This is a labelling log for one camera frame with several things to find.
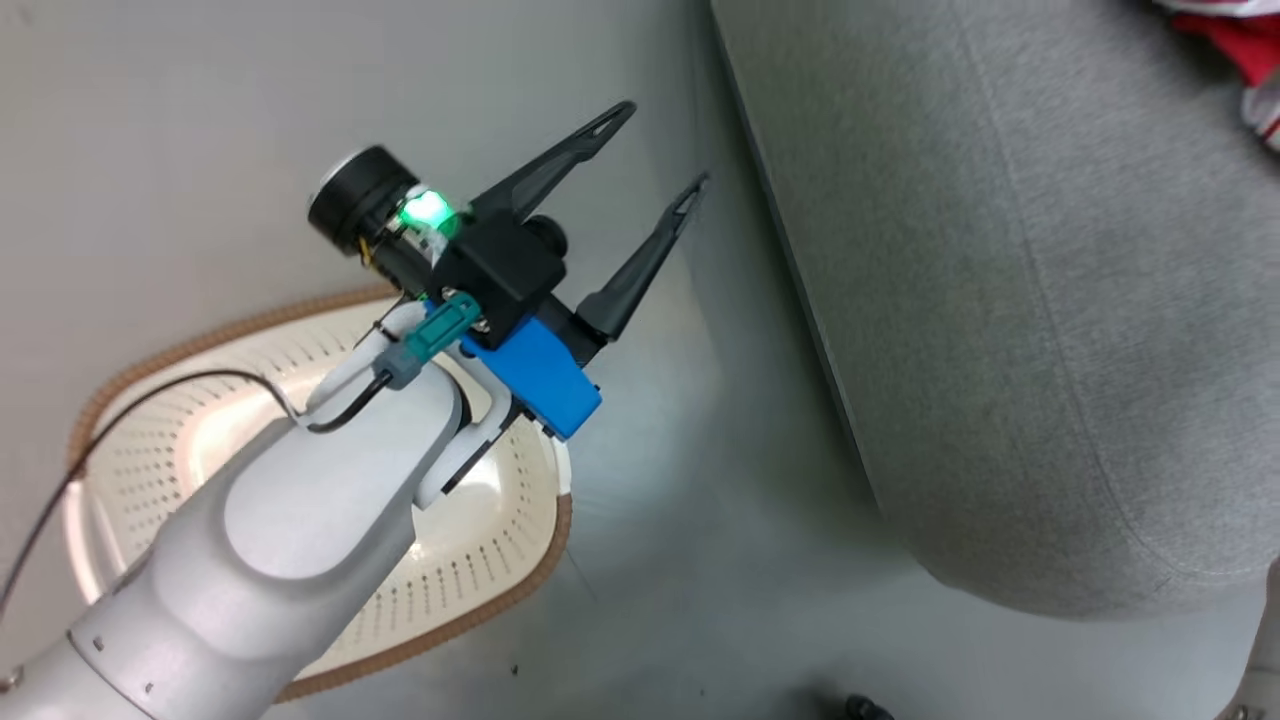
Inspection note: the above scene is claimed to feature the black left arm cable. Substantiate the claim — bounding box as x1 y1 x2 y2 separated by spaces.
0 369 397 619

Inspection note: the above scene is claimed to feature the left teal camera connector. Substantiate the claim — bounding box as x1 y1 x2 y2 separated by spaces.
375 292 482 392

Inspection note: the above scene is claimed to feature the grey fabric sofa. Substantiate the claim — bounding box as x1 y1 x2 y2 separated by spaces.
709 0 1280 623

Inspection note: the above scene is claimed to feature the beige perforated laundry basket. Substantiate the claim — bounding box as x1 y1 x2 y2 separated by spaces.
62 284 577 704

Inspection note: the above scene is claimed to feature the red and white garment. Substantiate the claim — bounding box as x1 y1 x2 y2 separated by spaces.
1150 0 1280 153

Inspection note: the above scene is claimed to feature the small black floor object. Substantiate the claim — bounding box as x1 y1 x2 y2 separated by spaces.
820 690 897 720

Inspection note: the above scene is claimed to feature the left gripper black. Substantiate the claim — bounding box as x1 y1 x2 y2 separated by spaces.
307 100 712 344

